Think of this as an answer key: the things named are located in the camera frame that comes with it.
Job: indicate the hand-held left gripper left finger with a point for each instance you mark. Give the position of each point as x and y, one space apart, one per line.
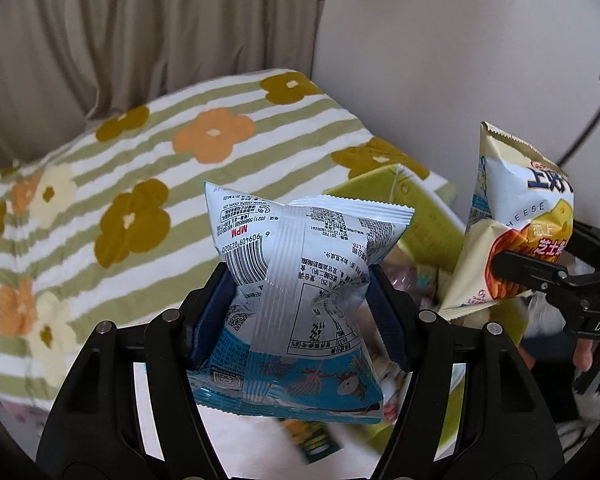
211 320

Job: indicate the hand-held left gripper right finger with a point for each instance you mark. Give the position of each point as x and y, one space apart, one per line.
387 320

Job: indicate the cream cheese chip packet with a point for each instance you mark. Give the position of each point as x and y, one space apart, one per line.
510 200

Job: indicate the blue white snack packet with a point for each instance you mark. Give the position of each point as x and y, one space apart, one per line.
300 260

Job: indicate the green cardboard box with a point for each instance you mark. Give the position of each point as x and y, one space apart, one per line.
430 220

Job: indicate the person's right hand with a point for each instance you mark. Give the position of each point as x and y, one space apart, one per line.
582 355

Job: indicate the black stand pole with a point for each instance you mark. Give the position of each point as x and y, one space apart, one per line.
587 127

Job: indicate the dark green snack packet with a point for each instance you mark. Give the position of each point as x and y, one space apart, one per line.
312 440

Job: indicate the striped floral blanket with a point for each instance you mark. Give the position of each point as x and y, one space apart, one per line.
130 160

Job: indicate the beige curtain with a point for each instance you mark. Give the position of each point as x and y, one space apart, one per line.
130 35

